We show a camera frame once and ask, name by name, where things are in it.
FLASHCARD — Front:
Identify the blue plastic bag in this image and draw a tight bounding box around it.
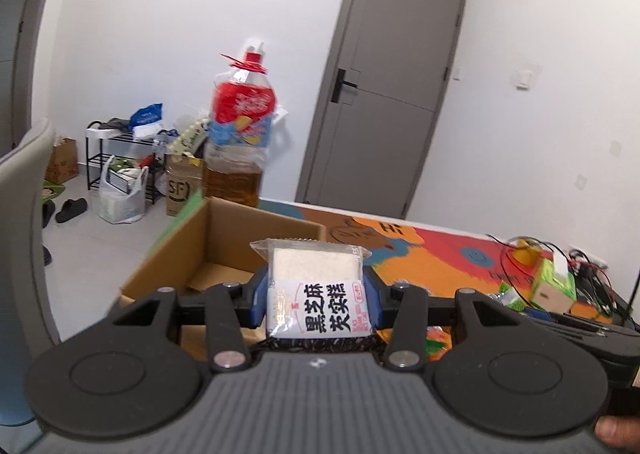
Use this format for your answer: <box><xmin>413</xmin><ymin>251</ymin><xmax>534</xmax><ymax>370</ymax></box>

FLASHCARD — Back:
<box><xmin>129</xmin><ymin>103</ymin><xmax>164</xmax><ymax>128</ymax></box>

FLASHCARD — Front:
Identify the small brown cardboard box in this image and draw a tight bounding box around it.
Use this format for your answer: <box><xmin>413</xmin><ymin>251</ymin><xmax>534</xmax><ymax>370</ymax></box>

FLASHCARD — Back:
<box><xmin>44</xmin><ymin>136</ymin><xmax>80</xmax><ymax>184</ymax></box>

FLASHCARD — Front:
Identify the green tissue box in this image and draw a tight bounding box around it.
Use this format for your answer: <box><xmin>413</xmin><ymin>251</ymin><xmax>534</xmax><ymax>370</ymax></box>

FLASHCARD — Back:
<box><xmin>529</xmin><ymin>258</ymin><xmax>579</xmax><ymax>313</ymax></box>

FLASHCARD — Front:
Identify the green floor mat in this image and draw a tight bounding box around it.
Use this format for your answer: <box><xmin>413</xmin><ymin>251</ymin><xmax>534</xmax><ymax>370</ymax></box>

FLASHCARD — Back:
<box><xmin>37</xmin><ymin>181</ymin><xmax>66</xmax><ymax>208</ymax></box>

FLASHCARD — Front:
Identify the orange snack packet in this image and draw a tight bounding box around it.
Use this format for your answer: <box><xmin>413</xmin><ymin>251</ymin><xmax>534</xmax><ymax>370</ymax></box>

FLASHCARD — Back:
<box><xmin>425</xmin><ymin>327</ymin><xmax>452</xmax><ymax>361</ymax></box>

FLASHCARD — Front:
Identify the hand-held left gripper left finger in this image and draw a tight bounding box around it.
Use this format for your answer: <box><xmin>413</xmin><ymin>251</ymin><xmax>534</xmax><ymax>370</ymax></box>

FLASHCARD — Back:
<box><xmin>105</xmin><ymin>270</ymin><xmax>268</xmax><ymax>372</ymax></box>

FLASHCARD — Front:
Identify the white plastic bag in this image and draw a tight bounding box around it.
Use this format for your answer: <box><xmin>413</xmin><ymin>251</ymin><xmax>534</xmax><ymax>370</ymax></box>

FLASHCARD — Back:
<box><xmin>98</xmin><ymin>155</ymin><xmax>150</xmax><ymax>224</ymax></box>

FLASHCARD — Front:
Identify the grey doorway frame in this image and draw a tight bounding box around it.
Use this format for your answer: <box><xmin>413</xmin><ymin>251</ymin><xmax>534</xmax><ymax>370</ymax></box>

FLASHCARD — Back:
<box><xmin>0</xmin><ymin>0</ymin><xmax>64</xmax><ymax>156</ymax></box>

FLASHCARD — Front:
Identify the large iced tea bottle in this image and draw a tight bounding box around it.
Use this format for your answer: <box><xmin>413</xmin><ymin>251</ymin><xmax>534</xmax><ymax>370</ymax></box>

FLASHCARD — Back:
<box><xmin>202</xmin><ymin>42</ymin><xmax>282</xmax><ymax>209</ymax></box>

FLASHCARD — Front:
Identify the green snack packet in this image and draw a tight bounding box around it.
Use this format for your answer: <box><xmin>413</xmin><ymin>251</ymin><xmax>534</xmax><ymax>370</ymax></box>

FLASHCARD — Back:
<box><xmin>494</xmin><ymin>283</ymin><xmax>532</xmax><ymax>311</ymax></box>

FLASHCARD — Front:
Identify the person's right hand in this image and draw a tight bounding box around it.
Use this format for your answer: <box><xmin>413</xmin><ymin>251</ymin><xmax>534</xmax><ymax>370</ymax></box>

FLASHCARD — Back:
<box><xmin>594</xmin><ymin>415</ymin><xmax>640</xmax><ymax>451</ymax></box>

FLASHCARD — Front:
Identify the printed cardboard box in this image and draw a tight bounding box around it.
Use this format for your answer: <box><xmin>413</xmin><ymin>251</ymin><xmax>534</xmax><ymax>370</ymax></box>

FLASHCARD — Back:
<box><xmin>164</xmin><ymin>153</ymin><xmax>206</xmax><ymax>218</ymax></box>

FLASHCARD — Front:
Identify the colourful cartoon table mat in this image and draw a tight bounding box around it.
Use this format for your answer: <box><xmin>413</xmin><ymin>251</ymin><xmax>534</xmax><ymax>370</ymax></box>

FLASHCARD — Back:
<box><xmin>172</xmin><ymin>187</ymin><xmax>621</xmax><ymax>365</ymax></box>

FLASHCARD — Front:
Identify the white sesame cake packet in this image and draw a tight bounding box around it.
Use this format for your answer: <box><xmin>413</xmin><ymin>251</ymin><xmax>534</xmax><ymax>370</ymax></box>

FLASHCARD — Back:
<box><xmin>250</xmin><ymin>238</ymin><xmax>387</xmax><ymax>353</ymax></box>

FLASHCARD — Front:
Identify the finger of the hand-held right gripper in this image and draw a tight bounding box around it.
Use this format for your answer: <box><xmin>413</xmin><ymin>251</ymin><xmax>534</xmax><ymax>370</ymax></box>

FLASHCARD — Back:
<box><xmin>525</xmin><ymin>307</ymin><xmax>620</xmax><ymax>337</ymax></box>

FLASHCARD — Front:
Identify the grey chair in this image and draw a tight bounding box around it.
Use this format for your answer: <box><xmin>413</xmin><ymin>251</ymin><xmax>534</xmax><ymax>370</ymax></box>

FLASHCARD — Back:
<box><xmin>0</xmin><ymin>117</ymin><xmax>62</xmax><ymax>352</ymax></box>

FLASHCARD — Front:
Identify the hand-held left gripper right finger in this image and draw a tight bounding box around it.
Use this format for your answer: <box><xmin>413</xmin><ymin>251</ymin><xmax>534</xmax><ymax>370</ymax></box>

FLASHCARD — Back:
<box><xmin>362</xmin><ymin>267</ymin><xmax>531</xmax><ymax>370</ymax></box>

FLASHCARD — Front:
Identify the black cable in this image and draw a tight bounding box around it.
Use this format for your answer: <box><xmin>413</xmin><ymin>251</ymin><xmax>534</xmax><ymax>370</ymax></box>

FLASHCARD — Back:
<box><xmin>486</xmin><ymin>233</ymin><xmax>640</xmax><ymax>320</ymax></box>

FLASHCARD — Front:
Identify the black slipper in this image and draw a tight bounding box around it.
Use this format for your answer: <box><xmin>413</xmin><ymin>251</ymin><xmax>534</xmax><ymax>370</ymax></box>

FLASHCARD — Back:
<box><xmin>54</xmin><ymin>197</ymin><xmax>89</xmax><ymax>224</ymax></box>

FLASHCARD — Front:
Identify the grey door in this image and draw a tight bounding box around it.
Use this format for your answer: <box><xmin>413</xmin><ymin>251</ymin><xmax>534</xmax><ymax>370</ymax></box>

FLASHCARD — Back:
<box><xmin>295</xmin><ymin>0</ymin><xmax>469</xmax><ymax>221</ymax></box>

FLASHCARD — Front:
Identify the black shoe rack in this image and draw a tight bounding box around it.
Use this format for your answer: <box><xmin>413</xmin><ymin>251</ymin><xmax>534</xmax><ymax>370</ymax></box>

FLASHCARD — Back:
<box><xmin>85</xmin><ymin>119</ymin><xmax>169</xmax><ymax>206</ymax></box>

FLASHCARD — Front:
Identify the black door handle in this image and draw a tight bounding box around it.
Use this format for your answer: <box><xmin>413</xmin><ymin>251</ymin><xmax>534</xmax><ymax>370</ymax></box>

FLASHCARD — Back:
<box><xmin>330</xmin><ymin>68</ymin><xmax>360</xmax><ymax>104</ymax></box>

